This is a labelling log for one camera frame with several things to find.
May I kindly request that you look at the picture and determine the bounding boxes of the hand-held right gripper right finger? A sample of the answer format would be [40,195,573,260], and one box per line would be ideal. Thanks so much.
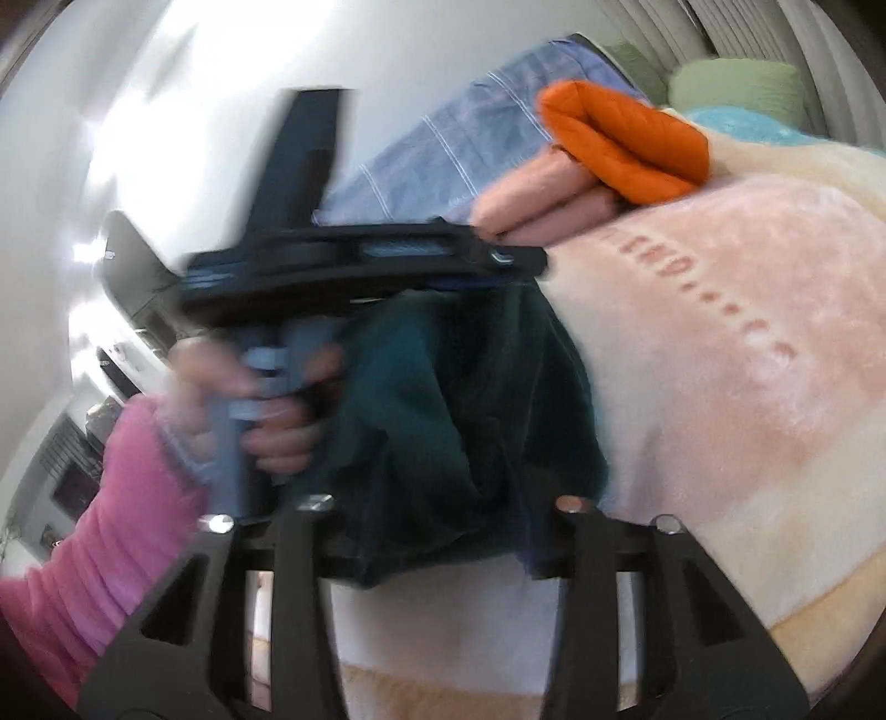
[538,493,812,720]

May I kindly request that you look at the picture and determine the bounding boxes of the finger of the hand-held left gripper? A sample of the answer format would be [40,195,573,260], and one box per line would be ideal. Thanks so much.
[239,216,551,295]

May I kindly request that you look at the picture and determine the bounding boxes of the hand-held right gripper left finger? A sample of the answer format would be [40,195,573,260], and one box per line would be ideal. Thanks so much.
[75,493,348,720]

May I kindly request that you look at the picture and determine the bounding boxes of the dark green garment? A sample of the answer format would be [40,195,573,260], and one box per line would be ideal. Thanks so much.
[305,277,614,589]

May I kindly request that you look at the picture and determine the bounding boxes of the person's left forearm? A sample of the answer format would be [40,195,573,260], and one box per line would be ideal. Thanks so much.
[0,394,212,711]

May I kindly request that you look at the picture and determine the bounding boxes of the person's left hand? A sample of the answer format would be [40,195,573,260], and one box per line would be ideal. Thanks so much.
[164,338,347,489]

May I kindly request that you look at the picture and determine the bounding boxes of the blue plaid bed sheet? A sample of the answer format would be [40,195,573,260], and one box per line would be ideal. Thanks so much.
[311,38,652,226]

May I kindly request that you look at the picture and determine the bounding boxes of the folded pink cloth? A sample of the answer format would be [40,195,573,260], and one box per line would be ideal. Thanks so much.
[469,144,627,246]

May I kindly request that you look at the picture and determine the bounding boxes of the pink cream plush blanket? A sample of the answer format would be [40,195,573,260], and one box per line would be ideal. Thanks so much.
[249,128,886,720]

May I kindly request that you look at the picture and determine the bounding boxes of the folded orange cloth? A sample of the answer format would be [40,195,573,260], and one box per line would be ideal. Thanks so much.
[537,79,713,207]

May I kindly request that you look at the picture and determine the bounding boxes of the light blue cloth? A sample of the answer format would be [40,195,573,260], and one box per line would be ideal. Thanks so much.
[688,105,842,148]

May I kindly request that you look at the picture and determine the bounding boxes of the green pillow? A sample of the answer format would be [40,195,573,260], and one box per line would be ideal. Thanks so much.
[602,40,814,134]

